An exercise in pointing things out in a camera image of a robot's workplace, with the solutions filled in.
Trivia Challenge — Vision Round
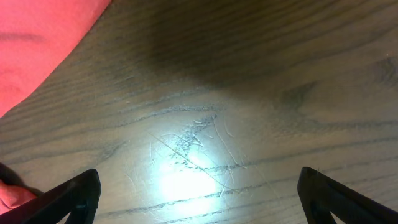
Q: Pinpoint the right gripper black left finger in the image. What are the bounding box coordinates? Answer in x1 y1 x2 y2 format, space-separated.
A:
1 169 101 224

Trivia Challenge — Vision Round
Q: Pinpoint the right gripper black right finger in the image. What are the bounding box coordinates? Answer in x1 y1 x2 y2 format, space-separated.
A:
297 167 397 224

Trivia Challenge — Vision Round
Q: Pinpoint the red printed t-shirt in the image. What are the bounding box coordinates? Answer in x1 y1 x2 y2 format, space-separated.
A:
0 0 112 215

